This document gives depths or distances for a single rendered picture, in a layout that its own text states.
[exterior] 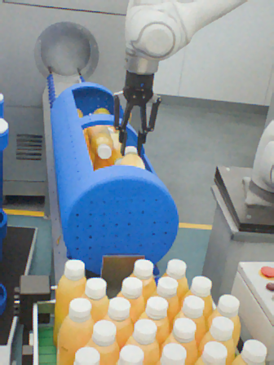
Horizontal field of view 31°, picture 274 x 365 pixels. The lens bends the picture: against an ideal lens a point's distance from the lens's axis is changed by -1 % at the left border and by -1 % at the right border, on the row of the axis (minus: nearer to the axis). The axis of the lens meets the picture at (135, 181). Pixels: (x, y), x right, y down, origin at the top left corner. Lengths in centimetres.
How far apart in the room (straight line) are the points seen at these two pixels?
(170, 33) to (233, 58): 542
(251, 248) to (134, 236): 47
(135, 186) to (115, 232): 13
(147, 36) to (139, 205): 39
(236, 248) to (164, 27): 77
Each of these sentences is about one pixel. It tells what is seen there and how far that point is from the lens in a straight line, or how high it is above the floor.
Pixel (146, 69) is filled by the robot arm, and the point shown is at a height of 144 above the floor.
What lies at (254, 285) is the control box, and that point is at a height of 110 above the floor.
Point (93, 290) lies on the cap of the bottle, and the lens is 97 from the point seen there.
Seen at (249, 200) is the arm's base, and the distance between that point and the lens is 156.
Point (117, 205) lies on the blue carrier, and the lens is 116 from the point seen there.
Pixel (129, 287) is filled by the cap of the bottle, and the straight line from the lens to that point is 99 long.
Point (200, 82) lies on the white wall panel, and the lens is 646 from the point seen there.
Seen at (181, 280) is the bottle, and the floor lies 107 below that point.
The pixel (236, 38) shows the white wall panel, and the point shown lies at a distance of 645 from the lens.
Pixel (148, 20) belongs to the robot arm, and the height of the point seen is 157.
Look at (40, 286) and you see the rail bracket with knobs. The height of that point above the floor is 100.
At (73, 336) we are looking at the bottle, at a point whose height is 106.
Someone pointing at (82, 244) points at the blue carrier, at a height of 105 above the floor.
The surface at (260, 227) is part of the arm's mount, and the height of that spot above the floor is 102.
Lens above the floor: 169
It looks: 24 degrees down
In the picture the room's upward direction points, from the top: 8 degrees clockwise
